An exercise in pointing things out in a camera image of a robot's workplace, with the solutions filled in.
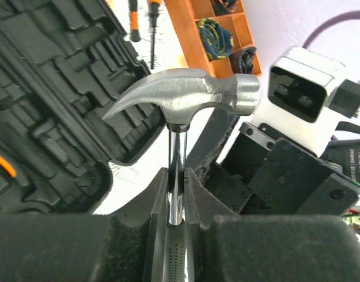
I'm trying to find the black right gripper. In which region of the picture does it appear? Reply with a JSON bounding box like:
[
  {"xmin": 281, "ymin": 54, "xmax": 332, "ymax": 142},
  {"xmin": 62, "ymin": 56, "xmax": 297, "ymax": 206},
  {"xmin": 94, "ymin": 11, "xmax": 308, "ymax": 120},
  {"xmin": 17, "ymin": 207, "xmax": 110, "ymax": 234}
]
[{"xmin": 186, "ymin": 109, "xmax": 360, "ymax": 216}]

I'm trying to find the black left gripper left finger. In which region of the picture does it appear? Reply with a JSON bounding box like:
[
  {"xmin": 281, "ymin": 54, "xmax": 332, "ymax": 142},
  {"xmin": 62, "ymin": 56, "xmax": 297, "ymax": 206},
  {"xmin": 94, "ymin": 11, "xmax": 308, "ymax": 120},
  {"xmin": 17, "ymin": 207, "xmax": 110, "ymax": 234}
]
[{"xmin": 0, "ymin": 168, "xmax": 168, "ymax": 281}]

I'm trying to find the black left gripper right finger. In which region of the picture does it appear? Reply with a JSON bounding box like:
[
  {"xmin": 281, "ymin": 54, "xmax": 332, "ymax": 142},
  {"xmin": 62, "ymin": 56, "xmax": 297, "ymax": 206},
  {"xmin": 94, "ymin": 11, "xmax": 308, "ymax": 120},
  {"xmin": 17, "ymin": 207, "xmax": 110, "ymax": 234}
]
[{"xmin": 184, "ymin": 169, "xmax": 360, "ymax": 281}]

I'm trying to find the steel claw hammer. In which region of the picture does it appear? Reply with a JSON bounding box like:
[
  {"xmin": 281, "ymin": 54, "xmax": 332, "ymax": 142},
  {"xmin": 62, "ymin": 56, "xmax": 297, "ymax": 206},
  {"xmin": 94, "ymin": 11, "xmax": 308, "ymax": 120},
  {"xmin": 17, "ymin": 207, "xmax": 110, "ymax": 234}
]
[{"xmin": 103, "ymin": 68, "xmax": 260, "ymax": 281}]

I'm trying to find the dark green tool case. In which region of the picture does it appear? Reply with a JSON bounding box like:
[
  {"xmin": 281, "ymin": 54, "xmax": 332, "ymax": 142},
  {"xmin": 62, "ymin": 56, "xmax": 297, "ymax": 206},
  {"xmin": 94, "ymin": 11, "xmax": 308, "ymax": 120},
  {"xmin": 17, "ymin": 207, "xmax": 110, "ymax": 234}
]
[{"xmin": 0, "ymin": 1, "xmax": 164, "ymax": 215}]

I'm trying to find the orange compartment tray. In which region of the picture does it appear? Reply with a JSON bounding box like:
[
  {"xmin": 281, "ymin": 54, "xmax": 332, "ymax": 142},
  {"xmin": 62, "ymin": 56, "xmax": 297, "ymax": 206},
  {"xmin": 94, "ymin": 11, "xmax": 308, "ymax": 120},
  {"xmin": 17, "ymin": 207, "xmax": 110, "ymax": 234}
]
[{"xmin": 165, "ymin": 1, "xmax": 261, "ymax": 78}]

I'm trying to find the small black orange screwdriver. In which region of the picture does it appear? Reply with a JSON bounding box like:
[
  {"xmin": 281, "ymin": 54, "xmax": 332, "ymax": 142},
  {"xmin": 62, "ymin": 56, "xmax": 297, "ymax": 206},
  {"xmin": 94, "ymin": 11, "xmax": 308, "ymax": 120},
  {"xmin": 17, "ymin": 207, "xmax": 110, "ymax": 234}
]
[{"xmin": 129, "ymin": 0, "xmax": 140, "ymax": 42}]

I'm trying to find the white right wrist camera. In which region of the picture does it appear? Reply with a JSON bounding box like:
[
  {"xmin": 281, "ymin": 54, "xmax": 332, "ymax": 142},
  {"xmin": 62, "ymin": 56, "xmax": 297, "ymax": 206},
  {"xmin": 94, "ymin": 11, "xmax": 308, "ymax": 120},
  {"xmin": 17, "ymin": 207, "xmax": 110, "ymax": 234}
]
[{"xmin": 251, "ymin": 46, "xmax": 360, "ymax": 156}]

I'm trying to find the orange handled long screwdriver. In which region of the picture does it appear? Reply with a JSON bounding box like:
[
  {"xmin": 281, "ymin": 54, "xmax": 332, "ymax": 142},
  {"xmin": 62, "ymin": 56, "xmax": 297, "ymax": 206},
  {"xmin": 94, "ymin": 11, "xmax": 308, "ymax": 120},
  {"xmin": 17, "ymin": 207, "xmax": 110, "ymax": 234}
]
[{"xmin": 147, "ymin": 0, "xmax": 162, "ymax": 69}]

